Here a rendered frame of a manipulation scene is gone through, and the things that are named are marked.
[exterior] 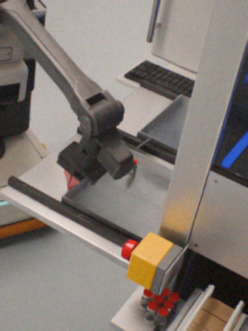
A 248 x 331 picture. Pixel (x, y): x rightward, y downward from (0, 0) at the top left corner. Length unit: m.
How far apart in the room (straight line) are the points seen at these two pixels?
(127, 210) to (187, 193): 0.34
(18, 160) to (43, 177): 1.02
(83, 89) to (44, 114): 2.05
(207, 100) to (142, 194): 0.53
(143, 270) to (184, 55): 1.20
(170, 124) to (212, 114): 0.74
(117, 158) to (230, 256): 0.30
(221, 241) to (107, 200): 0.39
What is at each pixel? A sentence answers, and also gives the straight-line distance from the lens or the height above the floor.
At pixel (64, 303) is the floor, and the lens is 2.31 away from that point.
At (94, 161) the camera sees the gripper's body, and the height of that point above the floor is 1.02.
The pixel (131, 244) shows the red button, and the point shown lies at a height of 1.01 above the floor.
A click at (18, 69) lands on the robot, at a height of 0.80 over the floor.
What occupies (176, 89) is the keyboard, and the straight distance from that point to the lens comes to 1.99.
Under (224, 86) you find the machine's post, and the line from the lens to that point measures 0.94.
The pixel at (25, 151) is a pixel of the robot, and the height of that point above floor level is 0.28.
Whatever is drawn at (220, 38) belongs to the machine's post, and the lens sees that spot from 0.91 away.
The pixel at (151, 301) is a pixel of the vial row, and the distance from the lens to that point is 1.17.
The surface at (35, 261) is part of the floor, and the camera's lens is 2.44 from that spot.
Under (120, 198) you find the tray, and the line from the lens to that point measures 1.41.
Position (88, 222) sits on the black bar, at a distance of 1.31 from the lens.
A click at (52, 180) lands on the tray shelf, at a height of 0.88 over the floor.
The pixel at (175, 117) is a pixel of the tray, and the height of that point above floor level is 0.88.
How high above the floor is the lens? 1.80
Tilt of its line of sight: 38 degrees down
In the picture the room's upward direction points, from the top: 10 degrees clockwise
